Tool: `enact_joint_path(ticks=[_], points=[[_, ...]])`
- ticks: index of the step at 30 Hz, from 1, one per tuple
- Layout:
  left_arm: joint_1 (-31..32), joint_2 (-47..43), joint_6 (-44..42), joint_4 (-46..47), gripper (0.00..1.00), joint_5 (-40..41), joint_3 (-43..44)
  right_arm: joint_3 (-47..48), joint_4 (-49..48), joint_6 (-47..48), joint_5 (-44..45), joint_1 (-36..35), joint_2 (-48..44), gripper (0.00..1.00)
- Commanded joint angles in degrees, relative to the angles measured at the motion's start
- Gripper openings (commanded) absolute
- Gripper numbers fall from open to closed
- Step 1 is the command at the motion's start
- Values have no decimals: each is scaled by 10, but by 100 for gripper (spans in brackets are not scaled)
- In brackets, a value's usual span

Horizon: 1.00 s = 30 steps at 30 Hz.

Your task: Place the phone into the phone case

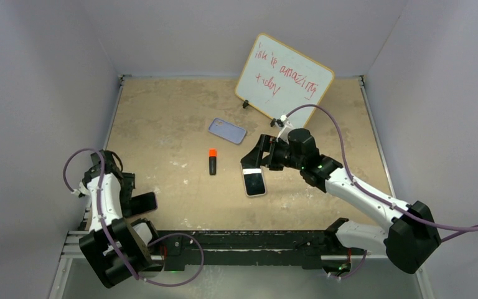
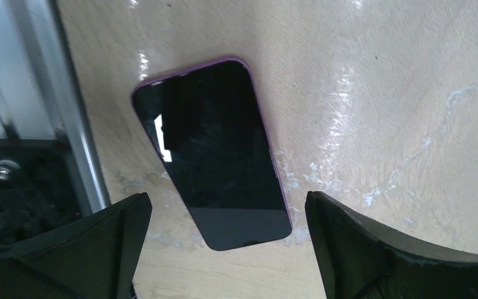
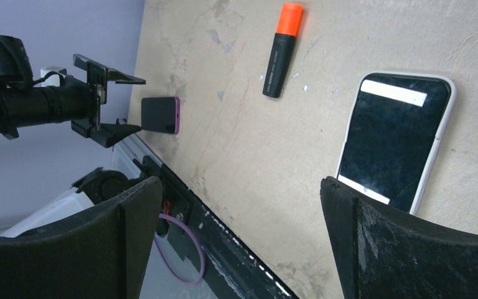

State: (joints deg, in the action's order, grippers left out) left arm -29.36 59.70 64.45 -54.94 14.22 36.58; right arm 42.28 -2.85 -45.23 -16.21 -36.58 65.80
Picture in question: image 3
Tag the black orange marker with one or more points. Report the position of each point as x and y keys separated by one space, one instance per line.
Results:
x=282 y=49

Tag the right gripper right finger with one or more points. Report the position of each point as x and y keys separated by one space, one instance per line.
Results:
x=382 y=252

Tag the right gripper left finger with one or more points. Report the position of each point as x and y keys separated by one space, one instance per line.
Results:
x=101 y=252

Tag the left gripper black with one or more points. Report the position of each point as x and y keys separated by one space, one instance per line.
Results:
x=94 y=95

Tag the black phone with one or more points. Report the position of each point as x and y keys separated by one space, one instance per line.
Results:
x=391 y=140
x=160 y=114

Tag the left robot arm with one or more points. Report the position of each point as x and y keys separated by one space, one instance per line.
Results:
x=56 y=97

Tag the white phone case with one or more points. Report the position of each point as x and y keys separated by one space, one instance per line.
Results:
x=441 y=136

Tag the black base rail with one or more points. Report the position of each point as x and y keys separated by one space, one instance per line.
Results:
x=232 y=269

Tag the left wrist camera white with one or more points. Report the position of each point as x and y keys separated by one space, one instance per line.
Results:
x=56 y=76

